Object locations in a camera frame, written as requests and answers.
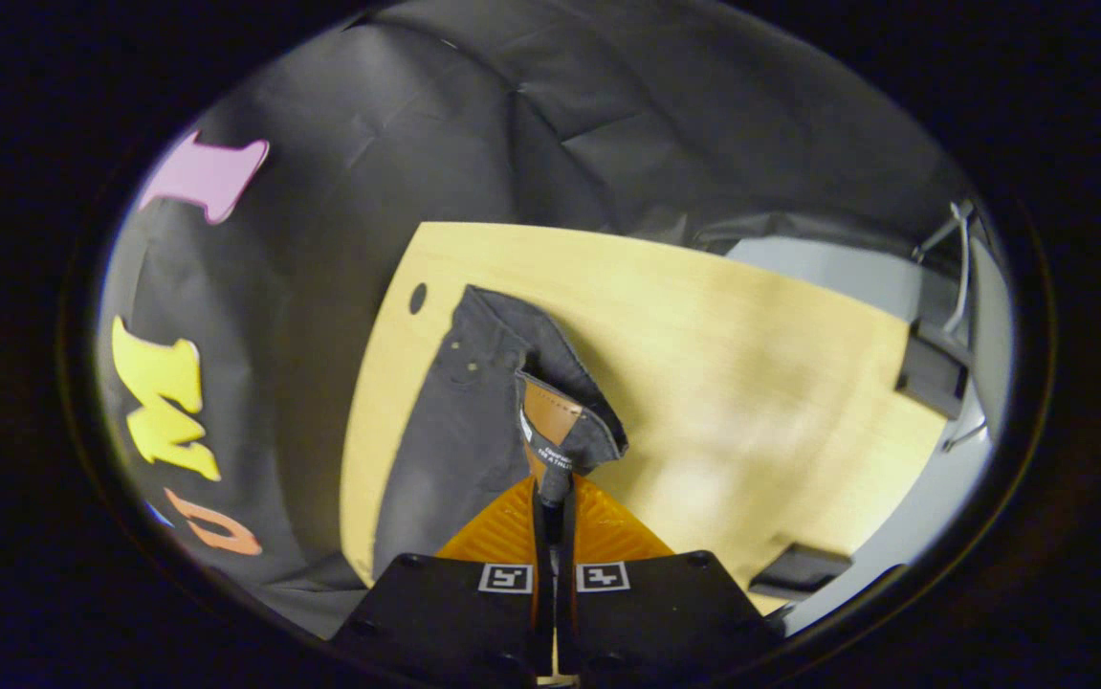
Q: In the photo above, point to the dark grey jeans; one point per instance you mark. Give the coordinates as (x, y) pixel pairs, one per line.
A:
(464, 421)

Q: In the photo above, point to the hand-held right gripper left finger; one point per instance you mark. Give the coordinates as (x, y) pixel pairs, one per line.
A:
(445, 612)

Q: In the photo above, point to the grey metal stand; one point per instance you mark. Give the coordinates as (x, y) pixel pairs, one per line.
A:
(963, 258)

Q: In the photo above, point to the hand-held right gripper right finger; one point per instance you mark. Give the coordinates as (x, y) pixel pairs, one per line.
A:
(646, 612)

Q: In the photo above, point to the black backdrop cloth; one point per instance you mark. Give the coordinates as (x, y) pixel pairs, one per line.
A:
(368, 144)

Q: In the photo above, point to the black block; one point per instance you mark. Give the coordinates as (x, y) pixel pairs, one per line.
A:
(799, 572)
(931, 373)

